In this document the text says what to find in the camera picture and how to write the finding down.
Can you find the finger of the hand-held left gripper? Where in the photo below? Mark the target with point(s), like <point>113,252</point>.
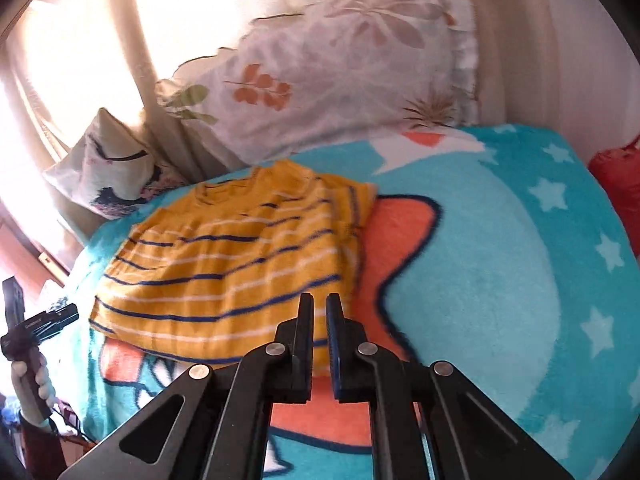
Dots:
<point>64,316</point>
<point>59,304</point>

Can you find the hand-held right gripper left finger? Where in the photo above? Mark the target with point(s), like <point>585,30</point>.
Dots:
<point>302,350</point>

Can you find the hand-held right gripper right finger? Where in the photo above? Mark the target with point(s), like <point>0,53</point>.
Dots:
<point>334,360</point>

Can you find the yellow striped sweater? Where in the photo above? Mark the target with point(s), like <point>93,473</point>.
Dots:
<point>225,265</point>

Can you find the person's left forearm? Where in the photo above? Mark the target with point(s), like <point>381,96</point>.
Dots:
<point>42,447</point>

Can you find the person's left hand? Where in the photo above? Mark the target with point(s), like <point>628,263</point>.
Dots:
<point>46,382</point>

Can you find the small printed cushion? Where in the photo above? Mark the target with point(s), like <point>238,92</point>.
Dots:
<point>110,170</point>

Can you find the teal printed fleece blanket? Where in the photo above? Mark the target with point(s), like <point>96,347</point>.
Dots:
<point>475,270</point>

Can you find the cream curtain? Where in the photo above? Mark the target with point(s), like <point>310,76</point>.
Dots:
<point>125,35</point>

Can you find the white floral pillow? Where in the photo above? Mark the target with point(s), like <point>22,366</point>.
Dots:
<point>325,60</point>

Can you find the red cloth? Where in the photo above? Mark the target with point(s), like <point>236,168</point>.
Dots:
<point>617,185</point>

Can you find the wooden window frame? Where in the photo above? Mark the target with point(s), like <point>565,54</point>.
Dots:
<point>25,240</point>

